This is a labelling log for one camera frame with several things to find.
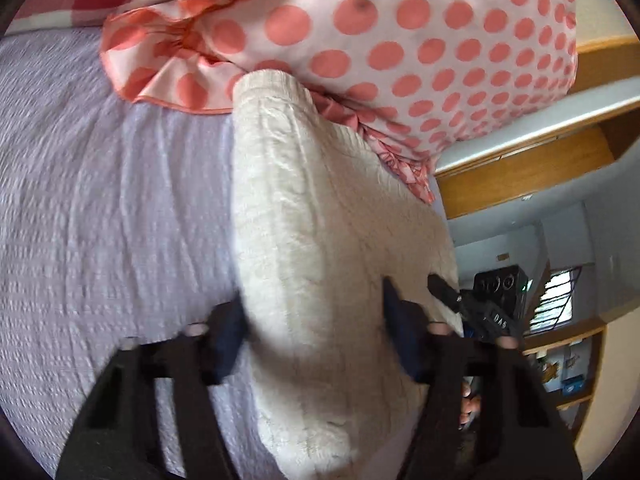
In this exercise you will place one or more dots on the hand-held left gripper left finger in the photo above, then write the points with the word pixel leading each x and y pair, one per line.
pixel 229 332

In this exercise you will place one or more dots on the pink polka dot pillow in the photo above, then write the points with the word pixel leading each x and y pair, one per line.
pixel 400 50

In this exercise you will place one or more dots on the lavender textured bedspread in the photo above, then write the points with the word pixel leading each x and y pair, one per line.
pixel 125 210

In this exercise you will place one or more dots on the cream knitted sweater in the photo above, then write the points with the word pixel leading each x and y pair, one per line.
pixel 310 240

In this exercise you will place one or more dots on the blue box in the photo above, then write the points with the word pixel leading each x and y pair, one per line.
pixel 573 386

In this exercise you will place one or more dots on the window with blinds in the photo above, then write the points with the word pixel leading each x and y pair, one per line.
pixel 555 300

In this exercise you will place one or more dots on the person's right hand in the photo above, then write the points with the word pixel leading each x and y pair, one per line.
pixel 470 402

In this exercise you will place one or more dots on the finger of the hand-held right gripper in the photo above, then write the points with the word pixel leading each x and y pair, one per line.
pixel 445 292

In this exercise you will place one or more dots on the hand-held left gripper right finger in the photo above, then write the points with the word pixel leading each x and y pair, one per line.
pixel 406 332

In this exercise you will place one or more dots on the wooden headboard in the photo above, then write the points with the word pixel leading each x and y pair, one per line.
pixel 525 170

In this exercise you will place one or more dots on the wooden shelf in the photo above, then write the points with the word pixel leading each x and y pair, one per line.
pixel 565 335

